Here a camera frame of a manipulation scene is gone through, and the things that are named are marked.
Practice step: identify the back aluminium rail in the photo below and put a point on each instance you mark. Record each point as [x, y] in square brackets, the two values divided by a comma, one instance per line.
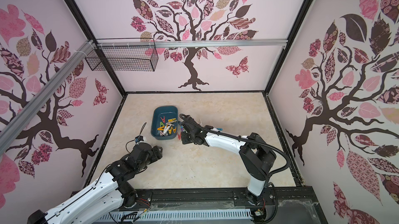
[192, 44]

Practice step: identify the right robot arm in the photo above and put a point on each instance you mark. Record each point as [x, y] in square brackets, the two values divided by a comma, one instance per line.
[257, 156]

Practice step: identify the left aluminium rail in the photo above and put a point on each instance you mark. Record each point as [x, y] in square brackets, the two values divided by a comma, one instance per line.
[17, 124]

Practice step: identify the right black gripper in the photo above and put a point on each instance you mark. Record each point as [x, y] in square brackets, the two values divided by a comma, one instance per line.
[189, 129]

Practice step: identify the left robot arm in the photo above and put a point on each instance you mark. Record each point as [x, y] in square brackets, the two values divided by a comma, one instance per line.
[108, 192]

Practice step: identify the dark teal storage box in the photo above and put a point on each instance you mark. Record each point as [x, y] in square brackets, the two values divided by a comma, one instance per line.
[165, 123]

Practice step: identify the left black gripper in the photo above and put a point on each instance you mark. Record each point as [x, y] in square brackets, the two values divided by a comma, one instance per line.
[156, 154]

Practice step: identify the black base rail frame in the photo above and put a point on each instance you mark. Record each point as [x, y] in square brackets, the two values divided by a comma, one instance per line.
[278, 205]

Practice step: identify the black wire basket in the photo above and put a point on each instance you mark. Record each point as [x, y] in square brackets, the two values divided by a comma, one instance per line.
[124, 54]

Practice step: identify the white slotted cable duct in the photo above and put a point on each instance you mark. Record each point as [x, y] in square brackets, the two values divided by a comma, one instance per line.
[175, 216]

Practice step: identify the aluminium rail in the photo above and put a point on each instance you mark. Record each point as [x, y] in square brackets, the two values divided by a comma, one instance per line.
[17, 124]
[192, 44]

